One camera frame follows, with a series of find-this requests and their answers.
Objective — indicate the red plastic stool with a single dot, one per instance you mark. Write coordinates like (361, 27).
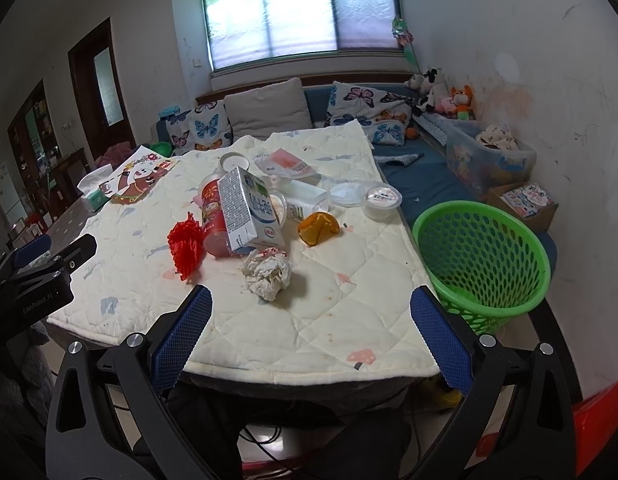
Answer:
(595, 422)

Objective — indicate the green plastic trash basket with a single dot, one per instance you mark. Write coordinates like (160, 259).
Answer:
(484, 265)

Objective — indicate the orange fox plush toy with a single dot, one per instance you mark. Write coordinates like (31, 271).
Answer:
(459, 104)

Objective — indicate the brown wooden door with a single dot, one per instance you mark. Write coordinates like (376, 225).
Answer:
(97, 91)

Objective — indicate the blue sofa mattress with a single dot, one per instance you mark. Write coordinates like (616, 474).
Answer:
(423, 183)

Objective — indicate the orange peel piece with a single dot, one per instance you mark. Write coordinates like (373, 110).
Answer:
(317, 228)

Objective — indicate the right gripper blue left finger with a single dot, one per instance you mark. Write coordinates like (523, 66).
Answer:
(148, 365)

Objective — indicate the clear plastic food container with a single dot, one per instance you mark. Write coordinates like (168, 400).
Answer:
(303, 199)

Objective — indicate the cardboard box with cards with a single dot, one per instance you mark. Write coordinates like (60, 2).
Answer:
(527, 202)

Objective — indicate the butterfly pillow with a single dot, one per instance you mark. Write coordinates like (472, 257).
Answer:
(204, 128)
(384, 116)

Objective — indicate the white milk carton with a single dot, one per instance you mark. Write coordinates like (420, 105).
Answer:
(248, 213)

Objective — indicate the cartoon bear picture book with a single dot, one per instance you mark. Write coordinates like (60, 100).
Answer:
(136, 177)

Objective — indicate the beige cushion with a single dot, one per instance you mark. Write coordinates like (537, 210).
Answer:
(259, 112)

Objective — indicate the window with blinds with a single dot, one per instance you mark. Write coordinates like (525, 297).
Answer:
(242, 32)

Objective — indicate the green plastic bowl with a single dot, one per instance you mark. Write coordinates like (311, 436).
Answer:
(162, 148)

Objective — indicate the cow plush toy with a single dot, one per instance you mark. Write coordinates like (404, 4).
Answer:
(431, 89)

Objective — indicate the white tissue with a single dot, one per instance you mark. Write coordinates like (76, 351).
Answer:
(267, 272)

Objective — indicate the green tissue box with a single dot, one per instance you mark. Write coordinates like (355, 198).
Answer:
(93, 198)

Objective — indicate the red mesh net bag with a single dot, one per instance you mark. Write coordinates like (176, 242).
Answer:
(185, 242)

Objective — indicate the left butterfly pillow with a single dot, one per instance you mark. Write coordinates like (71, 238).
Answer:
(204, 128)

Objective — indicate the red instant noodle cup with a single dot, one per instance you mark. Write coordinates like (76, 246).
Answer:
(215, 234)

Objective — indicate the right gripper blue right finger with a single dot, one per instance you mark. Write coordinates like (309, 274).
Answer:
(478, 367)

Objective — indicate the clear plastic storage bin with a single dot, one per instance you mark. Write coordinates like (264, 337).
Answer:
(481, 157)

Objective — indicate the pink snack wrapper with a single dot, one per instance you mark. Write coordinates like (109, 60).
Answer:
(283, 164)

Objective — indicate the white quilted table cover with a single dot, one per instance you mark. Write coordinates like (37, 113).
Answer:
(302, 315)

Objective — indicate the round lidded pudding cup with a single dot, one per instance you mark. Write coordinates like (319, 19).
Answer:
(279, 205)

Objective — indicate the right butterfly pillow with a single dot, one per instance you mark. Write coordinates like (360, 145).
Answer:
(384, 116)

